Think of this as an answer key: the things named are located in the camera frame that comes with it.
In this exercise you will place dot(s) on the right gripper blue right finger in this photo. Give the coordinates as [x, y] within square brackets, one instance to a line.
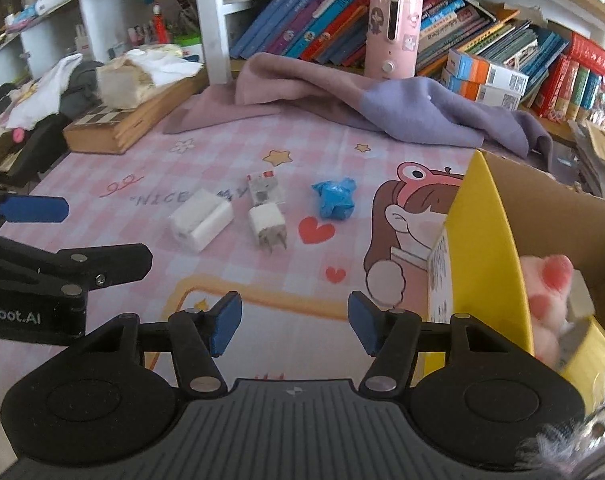
[366, 320]

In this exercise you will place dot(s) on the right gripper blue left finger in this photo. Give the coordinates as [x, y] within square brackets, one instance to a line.
[223, 321]

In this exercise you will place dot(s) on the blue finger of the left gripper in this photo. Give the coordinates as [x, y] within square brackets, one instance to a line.
[34, 209]

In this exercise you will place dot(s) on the small white plug charger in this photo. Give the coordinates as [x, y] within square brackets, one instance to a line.
[268, 225]

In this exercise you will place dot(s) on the blue plastic bag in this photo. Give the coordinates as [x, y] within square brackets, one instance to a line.
[335, 198]

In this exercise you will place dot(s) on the small red white box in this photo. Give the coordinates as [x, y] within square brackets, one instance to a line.
[264, 188]

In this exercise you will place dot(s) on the yellow cardboard box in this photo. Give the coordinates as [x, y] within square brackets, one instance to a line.
[504, 210]

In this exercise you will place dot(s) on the pink plush pig toy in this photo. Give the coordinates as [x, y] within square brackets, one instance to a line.
[548, 282]

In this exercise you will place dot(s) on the yellow tape roll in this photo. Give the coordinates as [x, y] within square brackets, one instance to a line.
[582, 361]

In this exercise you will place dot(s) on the white square charger block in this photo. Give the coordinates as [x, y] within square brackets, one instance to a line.
[579, 302]

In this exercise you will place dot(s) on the white clothes pile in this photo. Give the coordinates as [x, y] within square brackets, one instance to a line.
[68, 88]

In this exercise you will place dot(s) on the pink checked tablecloth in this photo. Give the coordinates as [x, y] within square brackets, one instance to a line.
[185, 196]

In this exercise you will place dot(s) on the white tissue pack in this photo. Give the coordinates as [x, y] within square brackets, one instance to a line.
[140, 74]

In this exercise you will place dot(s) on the pink purple cloth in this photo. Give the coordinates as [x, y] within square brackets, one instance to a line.
[416, 110]

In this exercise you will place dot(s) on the orange white box lower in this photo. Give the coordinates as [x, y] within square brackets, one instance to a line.
[480, 93]

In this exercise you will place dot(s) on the orange white box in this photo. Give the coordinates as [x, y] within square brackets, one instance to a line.
[480, 93]
[473, 68]

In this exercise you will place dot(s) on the orange white box upper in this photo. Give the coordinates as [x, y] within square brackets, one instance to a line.
[473, 68]

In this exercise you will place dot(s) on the stack of books and papers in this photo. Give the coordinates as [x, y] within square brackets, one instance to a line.
[591, 169]

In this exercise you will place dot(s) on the pink cylindrical device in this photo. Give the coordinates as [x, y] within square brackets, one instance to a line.
[393, 38]

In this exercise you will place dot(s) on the row of blue books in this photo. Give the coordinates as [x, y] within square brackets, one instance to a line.
[288, 27]

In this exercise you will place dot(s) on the white bookshelf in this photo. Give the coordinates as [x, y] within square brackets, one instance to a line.
[48, 30]

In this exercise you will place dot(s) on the red dictionary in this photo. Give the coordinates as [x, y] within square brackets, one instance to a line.
[586, 53]

